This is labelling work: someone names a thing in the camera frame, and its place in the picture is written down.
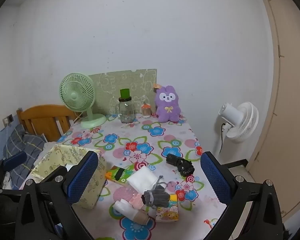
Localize glass jar with green lid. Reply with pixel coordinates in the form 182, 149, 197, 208
115, 88, 136, 124

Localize green patterned board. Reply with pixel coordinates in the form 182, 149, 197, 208
89, 69, 157, 116

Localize purple plush bunny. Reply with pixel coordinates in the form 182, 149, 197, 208
154, 85, 182, 123

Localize wooden chair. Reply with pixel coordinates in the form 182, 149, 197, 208
16, 104, 78, 142

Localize cotton swab container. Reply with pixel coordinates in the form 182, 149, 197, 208
141, 102, 151, 118

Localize plaid bedding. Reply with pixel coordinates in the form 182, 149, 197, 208
0, 124, 47, 190

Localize floral tablecloth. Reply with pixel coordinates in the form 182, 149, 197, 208
22, 112, 228, 240

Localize wall socket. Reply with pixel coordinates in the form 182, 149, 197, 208
2, 114, 14, 126

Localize white standing fan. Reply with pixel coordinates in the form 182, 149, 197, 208
214, 102, 259, 157

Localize green desk fan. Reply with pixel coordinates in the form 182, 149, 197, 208
59, 73, 107, 129

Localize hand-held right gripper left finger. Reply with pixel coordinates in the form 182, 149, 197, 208
15, 151, 99, 240

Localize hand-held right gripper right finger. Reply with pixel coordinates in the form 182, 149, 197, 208
200, 151, 284, 240

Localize green tissue packet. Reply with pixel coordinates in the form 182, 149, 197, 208
105, 165, 138, 186

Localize cartoon printed tissue packet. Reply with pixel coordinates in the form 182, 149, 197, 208
155, 194, 181, 223

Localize beige door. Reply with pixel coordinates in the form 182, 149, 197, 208
246, 0, 300, 223

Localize pink socks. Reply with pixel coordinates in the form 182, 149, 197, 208
129, 192, 147, 209

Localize black plastic bag roll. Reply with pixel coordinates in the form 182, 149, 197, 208
166, 153, 195, 177

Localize pair of grey knitted gloves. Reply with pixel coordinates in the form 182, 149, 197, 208
142, 175, 171, 209

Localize yellow fabric storage box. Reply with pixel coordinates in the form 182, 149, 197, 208
22, 144, 107, 209

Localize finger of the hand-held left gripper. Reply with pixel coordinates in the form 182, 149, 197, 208
4, 151, 27, 172

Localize black fan cable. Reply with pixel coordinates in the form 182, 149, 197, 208
219, 122, 228, 153

